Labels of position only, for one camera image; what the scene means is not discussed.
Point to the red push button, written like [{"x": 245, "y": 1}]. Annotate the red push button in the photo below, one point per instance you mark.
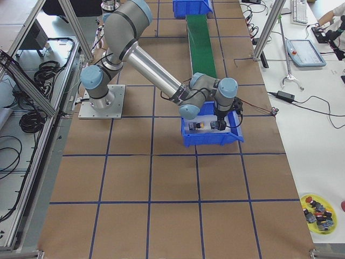
[{"x": 213, "y": 125}]

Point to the blue bin left side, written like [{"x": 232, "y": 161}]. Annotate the blue bin left side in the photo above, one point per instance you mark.
[{"x": 182, "y": 8}]

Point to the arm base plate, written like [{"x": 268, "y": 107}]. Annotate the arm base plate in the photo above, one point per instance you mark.
[{"x": 109, "y": 107}]

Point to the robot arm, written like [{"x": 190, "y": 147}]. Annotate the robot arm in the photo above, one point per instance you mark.
[
  {"x": 110, "y": 5},
  {"x": 122, "y": 29}
]

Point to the metal reacher grabber tool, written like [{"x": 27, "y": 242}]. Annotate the metal reacher grabber tool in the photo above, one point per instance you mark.
[{"x": 289, "y": 78}]

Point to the yellow push button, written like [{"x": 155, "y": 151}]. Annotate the yellow push button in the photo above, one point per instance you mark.
[{"x": 194, "y": 126}]

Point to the white foam pad right bin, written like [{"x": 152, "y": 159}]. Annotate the white foam pad right bin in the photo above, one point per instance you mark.
[{"x": 206, "y": 119}]

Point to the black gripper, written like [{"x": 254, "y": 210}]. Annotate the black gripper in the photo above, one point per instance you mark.
[{"x": 220, "y": 117}]

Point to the green conveyor belt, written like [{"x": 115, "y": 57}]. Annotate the green conveyor belt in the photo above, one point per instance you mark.
[{"x": 201, "y": 54}]

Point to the black power adapter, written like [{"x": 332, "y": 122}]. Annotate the black power adapter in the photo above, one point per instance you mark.
[{"x": 287, "y": 97}]

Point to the yellow plate of buttons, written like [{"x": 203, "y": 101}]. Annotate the yellow plate of buttons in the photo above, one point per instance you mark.
[{"x": 319, "y": 214}]

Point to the aluminium frame post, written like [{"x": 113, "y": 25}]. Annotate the aluminium frame post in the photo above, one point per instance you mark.
[{"x": 268, "y": 27}]

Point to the teach pendant tablet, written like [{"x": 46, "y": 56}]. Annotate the teach pendant tablet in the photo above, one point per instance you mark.
[{"x": 304, "y": 54}]

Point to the white keyboard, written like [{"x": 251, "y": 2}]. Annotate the white keyboard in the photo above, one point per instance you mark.
[{"x": 299, "y": 12}]

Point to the blue bin right side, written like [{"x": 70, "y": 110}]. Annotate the blue bin right side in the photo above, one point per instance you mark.
[{"x": 218, "y": 138}]

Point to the blue bin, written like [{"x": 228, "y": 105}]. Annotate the blue bin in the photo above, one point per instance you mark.
[
  {"x": 182, "y": 8},
  {"x": 218, "y": 138}
]

